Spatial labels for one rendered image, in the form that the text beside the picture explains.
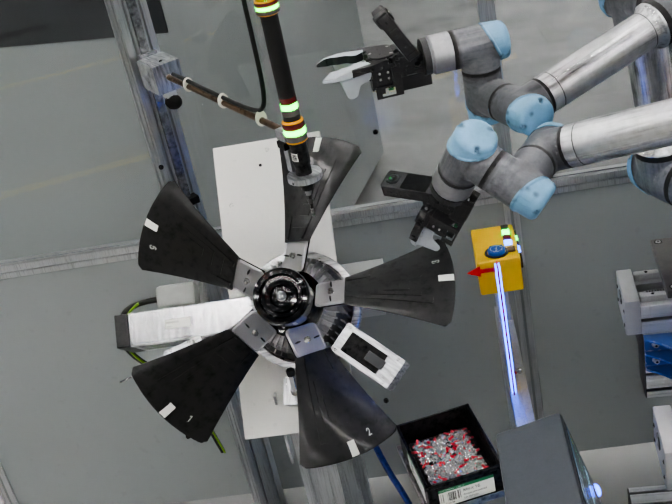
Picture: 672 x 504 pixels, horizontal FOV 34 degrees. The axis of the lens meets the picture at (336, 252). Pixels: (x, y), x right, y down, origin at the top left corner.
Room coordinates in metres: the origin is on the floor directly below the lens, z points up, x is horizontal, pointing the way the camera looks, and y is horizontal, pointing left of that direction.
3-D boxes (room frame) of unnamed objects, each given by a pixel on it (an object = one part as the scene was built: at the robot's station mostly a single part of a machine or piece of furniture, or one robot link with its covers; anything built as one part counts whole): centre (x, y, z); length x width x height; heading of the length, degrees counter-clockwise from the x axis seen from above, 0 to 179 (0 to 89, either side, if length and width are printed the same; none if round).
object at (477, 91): (1.95, -0.35, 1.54); 0.11 x 0.08 x 0.11; 20
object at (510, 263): (2.19, -0.37, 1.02); 0.16 x 0.10 x 0.11; 173
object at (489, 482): (1.75, -0.14, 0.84); 0.22 x 0.17 x 0.07; 7
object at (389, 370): (1.97, -0.03, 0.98); 0.20 x 0.16 x 0.20; 173
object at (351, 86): (1.91, -0.09, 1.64); 0.09 x 0.03 x 0.06; 114
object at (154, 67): (2.50, 0.32, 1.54); 0.10 x 0.07 x 0.08; 28
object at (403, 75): (1.96, -0.19, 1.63); 0.12 x 0.08 x 0.09; 92
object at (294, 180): (1.95, 0.03, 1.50); 0.09 x 0.07 x 0.10; 28
